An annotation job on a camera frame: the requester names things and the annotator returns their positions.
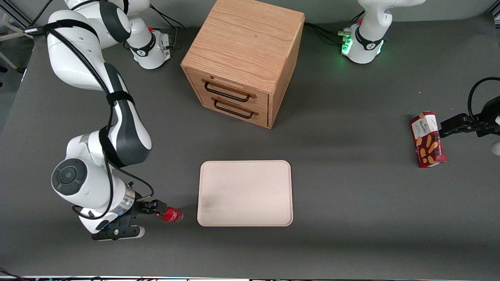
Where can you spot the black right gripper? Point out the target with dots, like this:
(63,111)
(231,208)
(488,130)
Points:
(139,207)

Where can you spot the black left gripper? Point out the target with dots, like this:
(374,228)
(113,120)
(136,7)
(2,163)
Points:
(490,115)

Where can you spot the red coke bottle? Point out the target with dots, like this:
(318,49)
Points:
(174,215)

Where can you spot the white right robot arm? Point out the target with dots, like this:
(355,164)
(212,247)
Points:
(125,132)

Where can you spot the beige plastic tray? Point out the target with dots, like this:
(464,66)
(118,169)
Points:
(245,193)

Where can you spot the red biscuit box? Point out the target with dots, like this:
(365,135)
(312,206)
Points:
(427,140)

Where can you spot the oak wooden drawer cabinet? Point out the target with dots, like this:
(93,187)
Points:
(242,39)

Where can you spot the white metal stand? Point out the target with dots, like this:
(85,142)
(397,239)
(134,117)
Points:
(9,33)

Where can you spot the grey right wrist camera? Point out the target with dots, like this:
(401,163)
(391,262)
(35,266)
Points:
(117,233)

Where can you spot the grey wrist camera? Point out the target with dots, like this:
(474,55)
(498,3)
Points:
(496,148)
(117,233)

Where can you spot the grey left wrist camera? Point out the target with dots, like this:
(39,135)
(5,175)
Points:
(496,148)

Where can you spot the aluminium frame rail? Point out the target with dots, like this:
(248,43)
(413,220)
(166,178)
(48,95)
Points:
(17,15)

